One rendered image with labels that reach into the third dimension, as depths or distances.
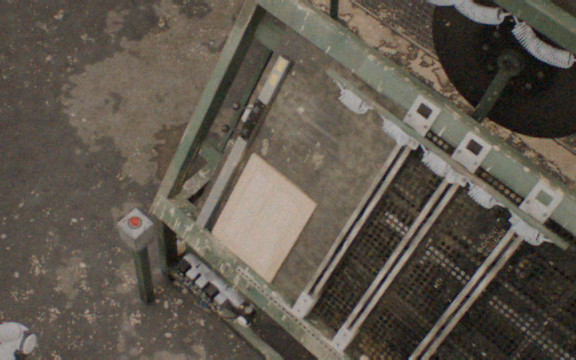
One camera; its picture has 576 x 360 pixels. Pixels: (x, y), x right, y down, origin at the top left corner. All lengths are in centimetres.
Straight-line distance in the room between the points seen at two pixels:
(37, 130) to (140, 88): 72
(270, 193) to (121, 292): 144
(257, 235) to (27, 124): 217
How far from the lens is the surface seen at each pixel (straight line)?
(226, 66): 340
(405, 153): 303
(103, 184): 491
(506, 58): 325
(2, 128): 525
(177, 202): 379
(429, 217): 307
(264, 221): 351
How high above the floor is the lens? 419
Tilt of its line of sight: 59 degrees down
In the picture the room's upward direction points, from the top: 10 degrees clockwise
